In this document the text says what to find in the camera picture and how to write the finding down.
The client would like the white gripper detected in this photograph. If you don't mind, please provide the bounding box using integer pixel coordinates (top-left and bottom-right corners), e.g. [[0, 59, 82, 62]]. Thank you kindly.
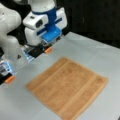
[[23, 14, 48, 46]]

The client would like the orange terry towel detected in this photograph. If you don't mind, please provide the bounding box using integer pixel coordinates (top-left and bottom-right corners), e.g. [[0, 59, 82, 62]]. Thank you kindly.
[[26, 57, 107, 120]]

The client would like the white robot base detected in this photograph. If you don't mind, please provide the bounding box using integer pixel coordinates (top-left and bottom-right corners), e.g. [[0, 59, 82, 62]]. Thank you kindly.
[[0, 34, 27, 72]]

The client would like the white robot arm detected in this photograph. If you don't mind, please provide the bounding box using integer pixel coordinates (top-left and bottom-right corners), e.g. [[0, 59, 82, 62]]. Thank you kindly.
[[0, 0, 67, 46]]

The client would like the orange table clamp far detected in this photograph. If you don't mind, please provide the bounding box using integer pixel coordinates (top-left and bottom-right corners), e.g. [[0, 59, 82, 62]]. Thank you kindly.
[[44, 47, 52, 54]]

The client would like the orange table clamp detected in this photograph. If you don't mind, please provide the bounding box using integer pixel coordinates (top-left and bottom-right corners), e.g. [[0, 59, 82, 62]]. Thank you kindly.
[[44, 47, 52, 54], [5, 76, 14, 83]]

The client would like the blue lit control box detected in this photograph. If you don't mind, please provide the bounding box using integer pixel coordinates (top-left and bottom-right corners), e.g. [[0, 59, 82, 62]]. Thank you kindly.
[[0, 60, 12, 76]]

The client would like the orange table clamp near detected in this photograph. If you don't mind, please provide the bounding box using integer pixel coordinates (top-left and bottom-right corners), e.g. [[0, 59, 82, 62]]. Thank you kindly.
[[5, 76, 14, 83]]

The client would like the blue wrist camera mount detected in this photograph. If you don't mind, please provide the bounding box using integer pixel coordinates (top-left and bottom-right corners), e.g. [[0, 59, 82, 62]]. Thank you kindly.
[[40, 8, 63, 44]]

